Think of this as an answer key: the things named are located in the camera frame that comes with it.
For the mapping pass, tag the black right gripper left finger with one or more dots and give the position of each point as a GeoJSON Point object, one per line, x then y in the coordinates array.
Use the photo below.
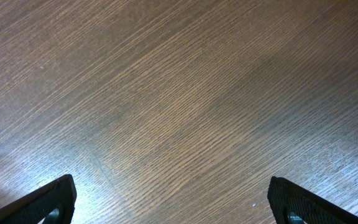
{"type": "Point", "coordinates": [52, 203]}

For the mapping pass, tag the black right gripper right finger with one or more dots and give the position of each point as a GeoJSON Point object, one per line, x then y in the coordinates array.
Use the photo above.
{"type": "Point", "coordinates": [291, 203]}

